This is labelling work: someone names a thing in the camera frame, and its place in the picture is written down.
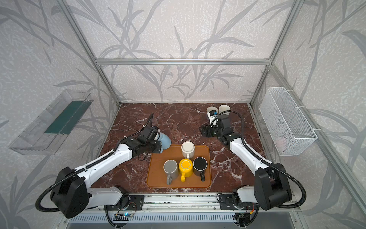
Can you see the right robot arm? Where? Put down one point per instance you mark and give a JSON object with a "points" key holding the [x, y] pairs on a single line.
{"points": [[271, 187]]}

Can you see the cream white mug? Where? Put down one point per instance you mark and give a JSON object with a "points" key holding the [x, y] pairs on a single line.
{"points": [[188, 149]]}

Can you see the white faceted mug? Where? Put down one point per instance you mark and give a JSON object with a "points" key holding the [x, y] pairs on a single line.
{"points": [[224, 110]]}

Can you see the yellow mug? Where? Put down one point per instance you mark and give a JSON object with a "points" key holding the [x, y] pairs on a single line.
{"points": [[185, 168]]}

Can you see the pink object in basket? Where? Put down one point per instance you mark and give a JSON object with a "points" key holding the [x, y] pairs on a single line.
{"points": [[281, 144]]}

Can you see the grey mug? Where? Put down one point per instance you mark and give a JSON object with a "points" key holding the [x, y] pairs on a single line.
{"points": [[171, 170]]}

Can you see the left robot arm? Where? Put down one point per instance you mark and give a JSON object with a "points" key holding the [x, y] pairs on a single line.
{"points": [[72, 191]]}

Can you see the purple mug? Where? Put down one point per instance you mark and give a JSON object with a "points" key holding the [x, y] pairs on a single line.
{"points": [[211, 113]]}

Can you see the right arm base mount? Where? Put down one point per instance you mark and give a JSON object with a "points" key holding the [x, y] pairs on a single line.
{"points": [[232, 202]]}

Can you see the green circuit board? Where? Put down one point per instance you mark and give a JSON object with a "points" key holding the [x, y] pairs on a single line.
{"points": [[123, 216]]}

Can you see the white wire basket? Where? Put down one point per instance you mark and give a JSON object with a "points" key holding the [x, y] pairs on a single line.
{"points": [[284, 118]]}

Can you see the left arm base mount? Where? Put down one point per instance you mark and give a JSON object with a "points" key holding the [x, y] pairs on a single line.
{"points": [[130, 202]]}

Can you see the aluminium front rail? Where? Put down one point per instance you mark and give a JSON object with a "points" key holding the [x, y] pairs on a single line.
{"points": [[177, 202]]}

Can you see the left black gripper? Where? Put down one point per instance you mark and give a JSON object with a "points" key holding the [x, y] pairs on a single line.
{"points": [[156, 142]]}

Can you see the clear plastic wall bin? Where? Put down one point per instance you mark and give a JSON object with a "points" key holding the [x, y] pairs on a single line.
{"points": [[49, 130]]}

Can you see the light blue mug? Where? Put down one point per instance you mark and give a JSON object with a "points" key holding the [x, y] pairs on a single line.
{"points": [[165, 142]]}

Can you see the black mug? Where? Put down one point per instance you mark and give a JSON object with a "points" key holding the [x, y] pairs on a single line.
{"points": [[199, 167]]}

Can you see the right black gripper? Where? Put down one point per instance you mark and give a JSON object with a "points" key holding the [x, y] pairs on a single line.
{"points": [[208, 130]]}

